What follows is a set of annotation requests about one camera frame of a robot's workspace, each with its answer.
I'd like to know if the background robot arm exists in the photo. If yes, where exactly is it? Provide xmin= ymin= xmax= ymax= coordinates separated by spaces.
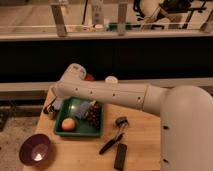
xmin=133 ymin=0 xmax=199 ymax=30

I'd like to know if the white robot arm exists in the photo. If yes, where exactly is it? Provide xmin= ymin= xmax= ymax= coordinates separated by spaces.
xmin=52 ymin=63 xmax=213 ymax=171

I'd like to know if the white paper cup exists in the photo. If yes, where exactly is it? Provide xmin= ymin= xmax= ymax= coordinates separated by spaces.
xmin=105 ymin=76 xmax=118 ymax=83

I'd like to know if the small metal cup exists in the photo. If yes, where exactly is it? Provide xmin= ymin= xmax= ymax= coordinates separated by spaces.
xmin=43 ymin=105 xmax=56 ymax=120

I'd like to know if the dark grape bunch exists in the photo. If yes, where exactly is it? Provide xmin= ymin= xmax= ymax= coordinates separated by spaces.
xmin=86 ymin=103 xmax=101 ymax=129

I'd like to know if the blue sponge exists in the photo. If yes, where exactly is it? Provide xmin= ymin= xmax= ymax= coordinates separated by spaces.
xmin=74 ymin=102 xmax=91 ymax=119

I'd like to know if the green plastic tray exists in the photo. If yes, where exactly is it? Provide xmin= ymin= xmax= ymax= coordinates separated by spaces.
xmin=54 ymin=97 xmax=104 ymax=137

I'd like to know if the wooden board table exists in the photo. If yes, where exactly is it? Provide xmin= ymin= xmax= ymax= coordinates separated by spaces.
xmin=22 ymin=82 xmax=178 ymax=171

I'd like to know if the orange fruit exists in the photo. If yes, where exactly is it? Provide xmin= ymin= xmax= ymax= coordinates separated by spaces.
xmin=61 ymin=118 xmax=76 ymax=131

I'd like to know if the black rectangular remote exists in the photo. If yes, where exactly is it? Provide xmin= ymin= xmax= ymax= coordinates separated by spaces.
xmin=114 ymin=143 xmax=127 ymax=171

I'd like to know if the purple bowl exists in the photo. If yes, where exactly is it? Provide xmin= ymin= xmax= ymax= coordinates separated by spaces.
xmin=19 ymin=134 xmax=51 ymax=166

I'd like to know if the black handled dish brush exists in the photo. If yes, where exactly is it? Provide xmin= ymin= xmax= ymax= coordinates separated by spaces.
xmin=99 ymin=116 xmax=129 ymax=155

